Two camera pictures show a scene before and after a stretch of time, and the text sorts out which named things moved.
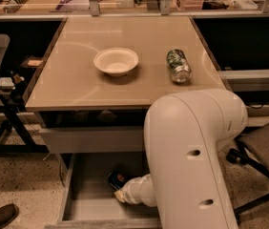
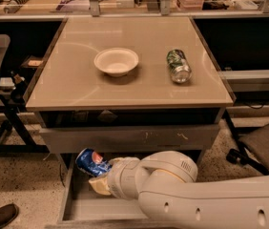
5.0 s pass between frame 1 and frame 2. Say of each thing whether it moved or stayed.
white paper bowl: stayed
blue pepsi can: moved
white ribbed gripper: moved
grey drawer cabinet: stayed
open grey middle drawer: stayed
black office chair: stayed
